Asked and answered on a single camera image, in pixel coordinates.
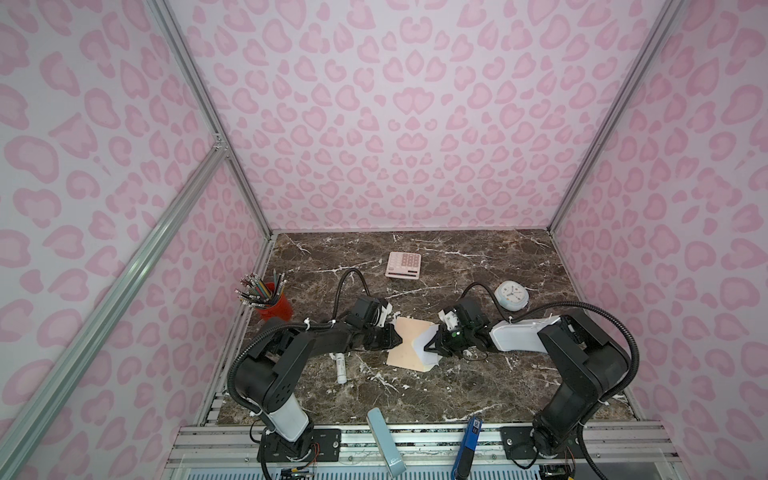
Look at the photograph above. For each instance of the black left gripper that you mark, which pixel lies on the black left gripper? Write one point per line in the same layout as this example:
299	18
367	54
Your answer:
389	341

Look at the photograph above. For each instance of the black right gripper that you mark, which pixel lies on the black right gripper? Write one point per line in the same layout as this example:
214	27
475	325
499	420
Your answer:
440	342

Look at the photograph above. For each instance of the beige envelope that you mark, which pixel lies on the beige envelope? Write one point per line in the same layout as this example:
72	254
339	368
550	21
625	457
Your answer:
411	354

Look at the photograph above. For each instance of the white glue stick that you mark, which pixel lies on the white glue stick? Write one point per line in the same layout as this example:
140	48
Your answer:
341	372

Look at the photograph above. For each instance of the white letter paper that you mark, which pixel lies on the white letter paper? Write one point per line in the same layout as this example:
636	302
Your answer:
427	359

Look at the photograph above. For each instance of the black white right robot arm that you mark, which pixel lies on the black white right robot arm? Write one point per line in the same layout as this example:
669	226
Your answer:
594	353

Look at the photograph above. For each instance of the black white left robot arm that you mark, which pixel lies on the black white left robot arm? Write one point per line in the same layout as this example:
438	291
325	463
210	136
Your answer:
264	376

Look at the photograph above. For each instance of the white round clock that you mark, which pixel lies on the white round clock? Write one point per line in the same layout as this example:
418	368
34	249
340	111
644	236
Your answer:
512	296

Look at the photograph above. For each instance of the pink calculator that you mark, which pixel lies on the pink calculator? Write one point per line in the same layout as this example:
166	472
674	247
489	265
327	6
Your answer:
403	265

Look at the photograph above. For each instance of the red pencil cup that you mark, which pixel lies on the red pencil cup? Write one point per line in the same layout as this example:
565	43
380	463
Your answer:
281	309

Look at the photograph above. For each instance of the light blue stapler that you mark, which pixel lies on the light blue stapler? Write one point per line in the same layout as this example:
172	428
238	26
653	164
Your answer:
385	443

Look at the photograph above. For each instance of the blue utility knife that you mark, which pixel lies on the blue utility knife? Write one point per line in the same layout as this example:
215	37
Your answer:
465	456

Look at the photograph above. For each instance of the coloured pencils bundle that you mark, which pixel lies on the coloured pencils bundle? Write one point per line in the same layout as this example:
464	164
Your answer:
257	293

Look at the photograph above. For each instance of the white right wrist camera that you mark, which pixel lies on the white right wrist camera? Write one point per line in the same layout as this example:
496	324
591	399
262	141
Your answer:
466	314

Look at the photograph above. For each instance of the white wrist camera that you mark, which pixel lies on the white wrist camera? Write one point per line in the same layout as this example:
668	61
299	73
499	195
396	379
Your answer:
466	314
369	312

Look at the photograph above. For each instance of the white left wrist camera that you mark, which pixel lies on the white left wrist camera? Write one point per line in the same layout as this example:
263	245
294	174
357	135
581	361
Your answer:
369	312

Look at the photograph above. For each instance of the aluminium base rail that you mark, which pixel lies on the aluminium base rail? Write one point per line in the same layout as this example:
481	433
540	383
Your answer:
622	450

